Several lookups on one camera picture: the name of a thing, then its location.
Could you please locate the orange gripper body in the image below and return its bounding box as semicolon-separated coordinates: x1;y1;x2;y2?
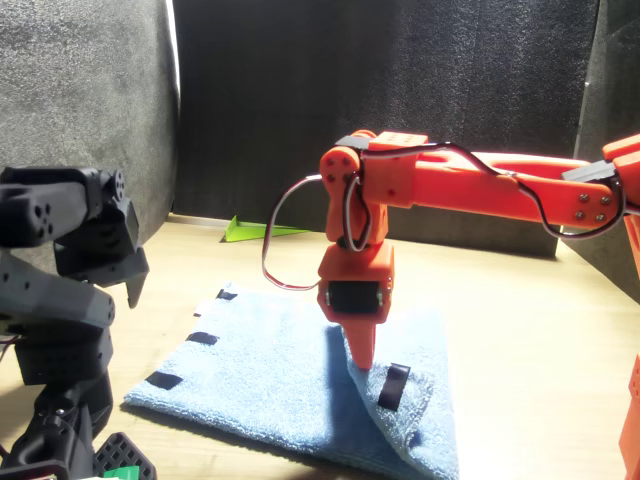
316;242;397;330

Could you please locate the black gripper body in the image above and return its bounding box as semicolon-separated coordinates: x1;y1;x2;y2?
54;244;150;290

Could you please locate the light blue towel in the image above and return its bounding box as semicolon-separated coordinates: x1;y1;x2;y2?
122;285;461;480

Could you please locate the green table clamp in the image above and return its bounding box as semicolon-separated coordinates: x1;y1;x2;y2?
102;464;142;480

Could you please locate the dark grey foam panel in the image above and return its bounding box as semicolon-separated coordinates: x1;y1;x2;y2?
561;0;640;305
0;0;181;251
171;0;601;260

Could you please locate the orange gripper servo cable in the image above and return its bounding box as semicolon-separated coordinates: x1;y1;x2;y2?
260;172;374;292

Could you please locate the lime green triangular bracket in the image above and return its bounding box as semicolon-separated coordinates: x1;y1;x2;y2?
221;215;312;245

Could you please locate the orange arm forearm cable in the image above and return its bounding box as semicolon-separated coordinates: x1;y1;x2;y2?
360;141;627;242

